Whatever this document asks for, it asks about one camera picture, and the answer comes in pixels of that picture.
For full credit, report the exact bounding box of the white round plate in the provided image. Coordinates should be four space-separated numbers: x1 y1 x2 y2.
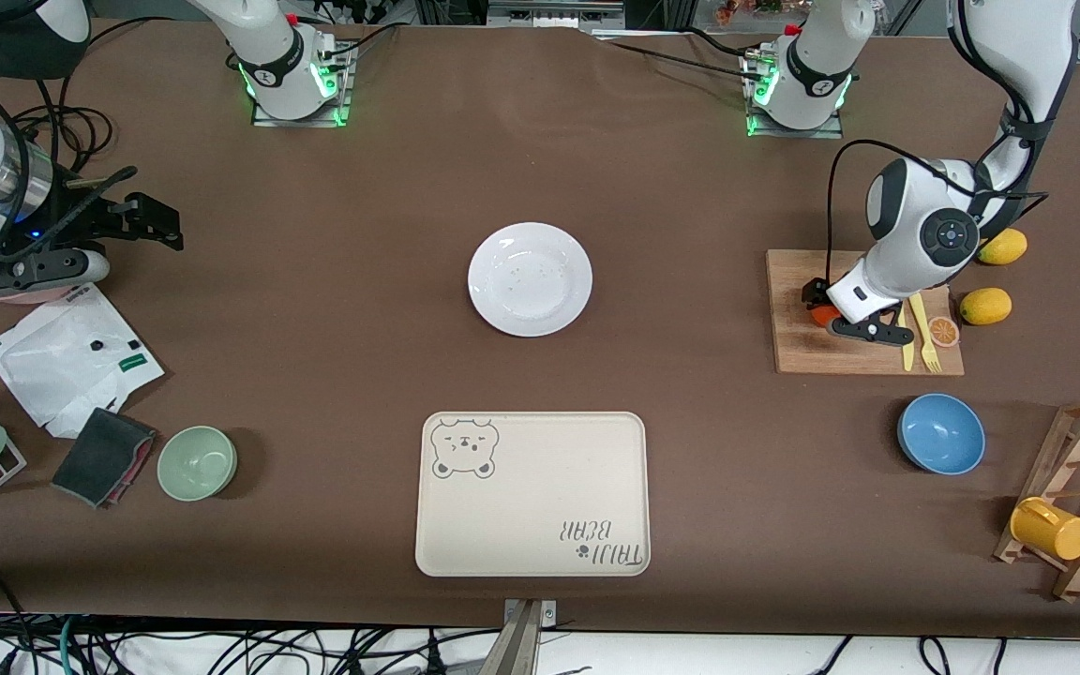
468 222 593 338

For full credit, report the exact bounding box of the pink bowl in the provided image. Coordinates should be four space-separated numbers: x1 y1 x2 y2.
0 279 83 305

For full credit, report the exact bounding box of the yellow plastic knife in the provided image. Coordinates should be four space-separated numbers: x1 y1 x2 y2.
890 300 916 372

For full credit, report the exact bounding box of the yellow plastic fork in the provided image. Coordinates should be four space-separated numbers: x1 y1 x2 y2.
907 292 943 374

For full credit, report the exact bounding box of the bamboo cutting board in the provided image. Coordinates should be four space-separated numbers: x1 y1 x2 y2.
766 249 965 377

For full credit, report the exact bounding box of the white plastic bag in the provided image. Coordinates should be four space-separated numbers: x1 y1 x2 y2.
0 278 166 440

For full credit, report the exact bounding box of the yellow lemon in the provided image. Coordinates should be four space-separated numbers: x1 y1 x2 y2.
978 228 1028 266
960 287 1013 327

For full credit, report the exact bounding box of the blue bowl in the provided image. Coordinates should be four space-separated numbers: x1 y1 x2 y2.
897 393 986 476

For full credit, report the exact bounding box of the dark grey folded cloth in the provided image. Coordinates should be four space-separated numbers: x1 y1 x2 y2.
51 407 158 510

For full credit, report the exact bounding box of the pale green bowl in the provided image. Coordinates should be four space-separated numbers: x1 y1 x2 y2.
157 426 238 503

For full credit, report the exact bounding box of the yellow mug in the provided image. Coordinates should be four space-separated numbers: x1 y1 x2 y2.
1010 497 1080 562

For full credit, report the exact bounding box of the cream tray with bear print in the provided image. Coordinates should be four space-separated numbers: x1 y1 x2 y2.
415 412 651 578

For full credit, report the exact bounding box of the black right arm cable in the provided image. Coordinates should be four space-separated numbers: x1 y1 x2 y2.
0 80 140 265

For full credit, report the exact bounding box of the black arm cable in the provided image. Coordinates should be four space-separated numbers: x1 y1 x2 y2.
825 0 1052 282
0 80 140 265

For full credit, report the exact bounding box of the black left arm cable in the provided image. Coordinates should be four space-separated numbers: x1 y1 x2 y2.
825 0 1052 282

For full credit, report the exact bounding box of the black coiled table cable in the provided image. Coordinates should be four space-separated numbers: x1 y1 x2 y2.
10 16 177 174

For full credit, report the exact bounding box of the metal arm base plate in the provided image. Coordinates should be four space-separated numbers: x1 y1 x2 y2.
744 52 847 141
251 42 353 128

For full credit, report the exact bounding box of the black base cable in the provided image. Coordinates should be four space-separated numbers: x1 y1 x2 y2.
587 33 771 81
320 23 402 62

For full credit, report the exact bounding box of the aluminium frame beam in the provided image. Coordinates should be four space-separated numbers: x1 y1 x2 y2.
413 0 691 29

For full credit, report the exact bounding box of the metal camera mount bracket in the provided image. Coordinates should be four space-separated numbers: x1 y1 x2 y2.
479 598 560 675

